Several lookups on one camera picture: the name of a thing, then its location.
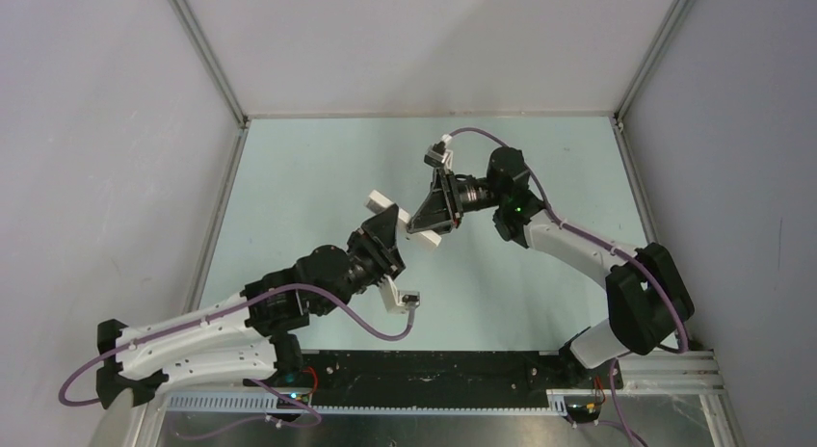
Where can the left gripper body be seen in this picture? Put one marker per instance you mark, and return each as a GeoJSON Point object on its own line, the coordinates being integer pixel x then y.
{"type": "Point", "coordinates": [368, 253]}

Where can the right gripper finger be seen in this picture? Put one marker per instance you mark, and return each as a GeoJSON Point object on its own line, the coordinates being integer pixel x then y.
{"type": "Point", "coordinates": [437, 228]}
{"type": "Point", "coordinates": [426, 213]}

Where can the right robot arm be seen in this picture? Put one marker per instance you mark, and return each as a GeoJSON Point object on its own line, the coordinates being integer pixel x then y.
{"type": "Point", "coordinates": [647, 299]}

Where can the white slotted cable duct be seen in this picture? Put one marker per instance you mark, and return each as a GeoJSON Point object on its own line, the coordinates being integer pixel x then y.
{"type": "Point", "coordinates": [265, 403]}

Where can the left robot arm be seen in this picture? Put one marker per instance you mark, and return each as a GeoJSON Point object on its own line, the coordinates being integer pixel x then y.
{"type": "Point", "coordinates": [249, 335]}

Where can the white remote control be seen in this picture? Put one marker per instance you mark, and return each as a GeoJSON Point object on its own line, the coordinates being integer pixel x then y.
{"type": "Point", "coordinates": [377, 202]}

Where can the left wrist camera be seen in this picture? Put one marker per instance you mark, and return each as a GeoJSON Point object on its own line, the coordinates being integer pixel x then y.
{"type": "Point", "coordinates": [395, 300]}

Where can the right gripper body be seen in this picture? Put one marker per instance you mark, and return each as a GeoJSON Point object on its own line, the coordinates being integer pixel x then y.
{"type": "Point", "coordinates": [457, 202]}

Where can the aluminium frame rail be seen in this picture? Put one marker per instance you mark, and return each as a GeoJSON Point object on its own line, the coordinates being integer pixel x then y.
{"type": "Point", "coordinates": [209, 60]}

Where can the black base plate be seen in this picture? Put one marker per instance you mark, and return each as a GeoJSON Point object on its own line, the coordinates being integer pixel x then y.
{"type": "Point", "coordinates": [424, 376]}

